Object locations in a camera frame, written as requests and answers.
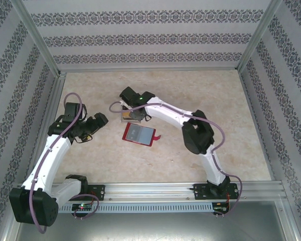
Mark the red card wallet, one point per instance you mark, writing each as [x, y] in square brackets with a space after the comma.
[126, 134]

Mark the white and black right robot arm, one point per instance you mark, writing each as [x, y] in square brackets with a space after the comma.
[170, 113]

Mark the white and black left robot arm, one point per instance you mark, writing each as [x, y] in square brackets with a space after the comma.
[52, 155]

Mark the gold card stack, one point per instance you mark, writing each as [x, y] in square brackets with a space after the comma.
[126, 115]

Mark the clear acrylic card holder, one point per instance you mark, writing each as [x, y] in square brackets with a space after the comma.
[123, 120]

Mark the grey metal sheet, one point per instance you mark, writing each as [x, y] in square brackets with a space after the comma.
[150, 228]

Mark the aluminium frame rail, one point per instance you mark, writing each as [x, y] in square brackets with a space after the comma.
[150, 69]
[51, 110]
[257, 125]

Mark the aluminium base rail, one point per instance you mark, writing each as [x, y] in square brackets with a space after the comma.
[150, 190]

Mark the aluminium frame post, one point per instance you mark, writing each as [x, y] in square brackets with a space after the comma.
[35, 32]
[259, 32]

